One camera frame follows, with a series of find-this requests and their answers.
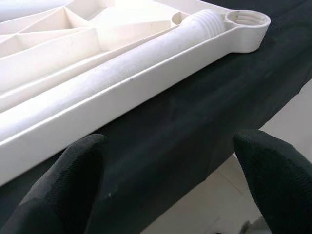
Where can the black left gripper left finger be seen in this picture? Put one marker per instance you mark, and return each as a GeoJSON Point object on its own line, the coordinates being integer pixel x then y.
{"type": "Point", "coordinates": [56, 190]}

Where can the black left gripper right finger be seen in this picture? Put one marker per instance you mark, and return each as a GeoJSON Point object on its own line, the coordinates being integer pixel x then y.
{"type": "Point", "coordinates": [280, 190]}

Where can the white plastic table leg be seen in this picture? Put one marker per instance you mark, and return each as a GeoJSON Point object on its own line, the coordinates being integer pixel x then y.
{"type": "Point", "coordinates": [136, 63]}

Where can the white plastic children table top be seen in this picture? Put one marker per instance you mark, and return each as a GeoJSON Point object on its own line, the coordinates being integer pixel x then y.
{"type": "Point", "coordinates": [170, 70]}

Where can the black tablecloth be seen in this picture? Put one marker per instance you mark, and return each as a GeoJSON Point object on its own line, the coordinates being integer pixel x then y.
{"type": "Point", "coordinates": [195, 109]}

